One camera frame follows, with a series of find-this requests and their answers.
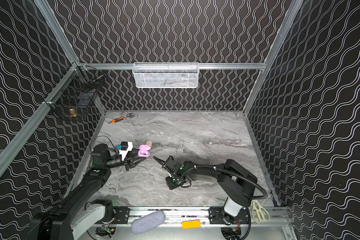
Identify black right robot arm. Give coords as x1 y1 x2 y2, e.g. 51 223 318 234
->
153 156 268 218

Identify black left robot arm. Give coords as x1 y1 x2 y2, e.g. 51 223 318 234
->
26 142 150 240

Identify grey fabric pouch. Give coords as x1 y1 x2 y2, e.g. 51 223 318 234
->
131 211 166 235

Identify yellow block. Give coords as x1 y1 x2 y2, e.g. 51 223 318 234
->
182 220 201 230

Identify brass fitting in basket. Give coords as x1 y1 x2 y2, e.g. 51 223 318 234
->
69 109 78 118

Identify orange handled adjustable wrench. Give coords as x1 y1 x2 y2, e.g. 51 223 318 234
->
108 113 135 124

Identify white mesh wall basket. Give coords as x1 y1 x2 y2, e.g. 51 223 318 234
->
132 62 200 89

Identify black wire wall basket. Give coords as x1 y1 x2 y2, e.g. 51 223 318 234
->
48 66 106 122

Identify white handled scissors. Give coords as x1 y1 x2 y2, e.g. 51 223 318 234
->
252 200 271 224

